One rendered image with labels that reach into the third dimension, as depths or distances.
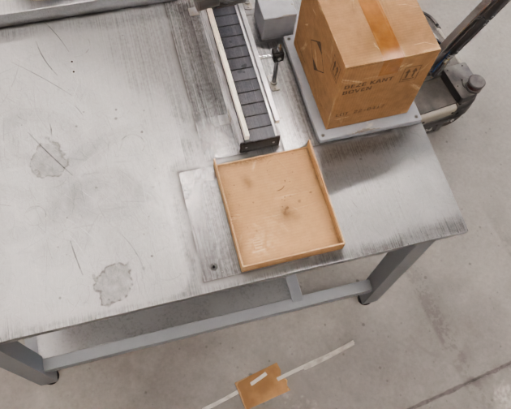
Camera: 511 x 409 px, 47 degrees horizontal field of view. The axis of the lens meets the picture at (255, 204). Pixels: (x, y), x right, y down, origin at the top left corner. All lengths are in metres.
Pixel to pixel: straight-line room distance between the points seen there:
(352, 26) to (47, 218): 0.87
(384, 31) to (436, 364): 1.34
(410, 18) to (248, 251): 0.68
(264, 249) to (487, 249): 1.32
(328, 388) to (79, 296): 1.11
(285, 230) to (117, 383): 1.02
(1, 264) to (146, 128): 0.50
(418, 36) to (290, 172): 0.45
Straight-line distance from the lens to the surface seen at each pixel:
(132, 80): 1.69
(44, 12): 1.84
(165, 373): 2.21
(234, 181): 1.51
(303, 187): 1.52
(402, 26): 1.49
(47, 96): 1.70
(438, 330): 2.39
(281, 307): 2.04
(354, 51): 1.41
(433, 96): 2.53
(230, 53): 1.67
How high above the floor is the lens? 2.18
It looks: 66 degrees down
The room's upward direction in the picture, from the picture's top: 8 degrees clockwise
